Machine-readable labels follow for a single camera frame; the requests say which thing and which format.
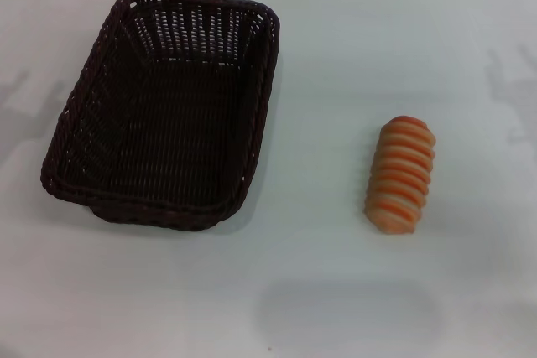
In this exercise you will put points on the dark brown wicker basket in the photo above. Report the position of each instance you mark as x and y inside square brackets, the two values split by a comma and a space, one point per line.
[168, 131]

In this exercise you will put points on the orange striped spiral bread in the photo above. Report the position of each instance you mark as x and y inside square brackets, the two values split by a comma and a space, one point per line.
[400, 173]

